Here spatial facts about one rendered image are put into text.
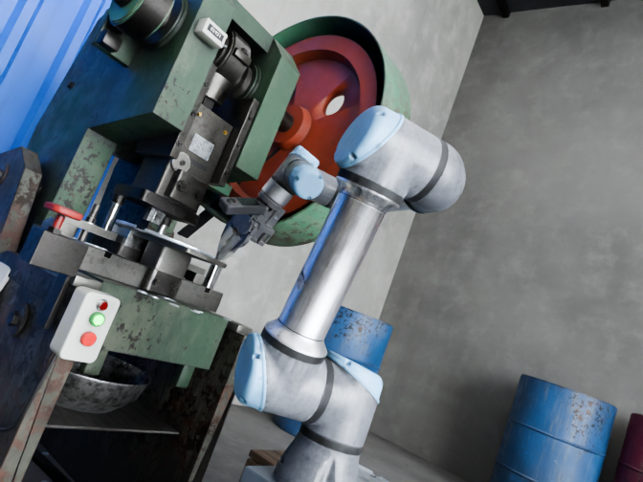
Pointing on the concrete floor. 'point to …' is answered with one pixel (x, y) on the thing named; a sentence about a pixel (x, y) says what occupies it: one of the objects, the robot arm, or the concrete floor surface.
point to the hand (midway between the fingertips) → (217, 255)
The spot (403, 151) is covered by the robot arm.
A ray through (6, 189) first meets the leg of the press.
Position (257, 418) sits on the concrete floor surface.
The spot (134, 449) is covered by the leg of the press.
